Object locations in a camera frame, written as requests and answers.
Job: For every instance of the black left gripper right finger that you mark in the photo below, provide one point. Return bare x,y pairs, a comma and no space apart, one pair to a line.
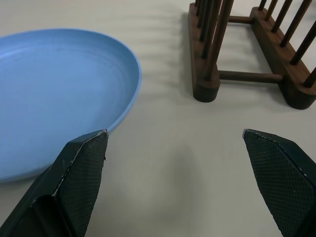
284,177

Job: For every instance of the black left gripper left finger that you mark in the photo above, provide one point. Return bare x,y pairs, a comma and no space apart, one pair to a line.
74,187

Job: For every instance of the blue plate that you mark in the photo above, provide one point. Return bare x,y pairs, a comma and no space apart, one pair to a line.
61,86

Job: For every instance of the wooden dish rack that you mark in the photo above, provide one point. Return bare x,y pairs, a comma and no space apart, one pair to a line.
274,49

